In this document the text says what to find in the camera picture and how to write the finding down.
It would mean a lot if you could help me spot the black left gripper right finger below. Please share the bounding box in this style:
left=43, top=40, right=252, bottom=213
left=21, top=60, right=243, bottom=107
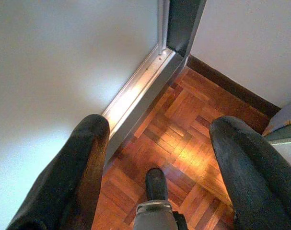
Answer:
left=209, top=116, right=291, bottom=230

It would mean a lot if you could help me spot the dark door frame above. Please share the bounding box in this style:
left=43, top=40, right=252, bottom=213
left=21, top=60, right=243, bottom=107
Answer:
left=166, top=0, right=207, bottom=58

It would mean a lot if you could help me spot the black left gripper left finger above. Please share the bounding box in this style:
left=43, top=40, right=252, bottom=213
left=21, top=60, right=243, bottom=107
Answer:
left=6, top=114, right=110, bottom=230

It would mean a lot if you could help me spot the aluminium sliding door track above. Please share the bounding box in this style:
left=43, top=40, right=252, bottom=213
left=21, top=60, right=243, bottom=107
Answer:
left=101, top=0, right=186, bottom=170

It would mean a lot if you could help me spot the dark wooden baseboard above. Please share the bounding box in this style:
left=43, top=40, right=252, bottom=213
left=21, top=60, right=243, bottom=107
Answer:
left=186, top=54, right=282, bottom=120

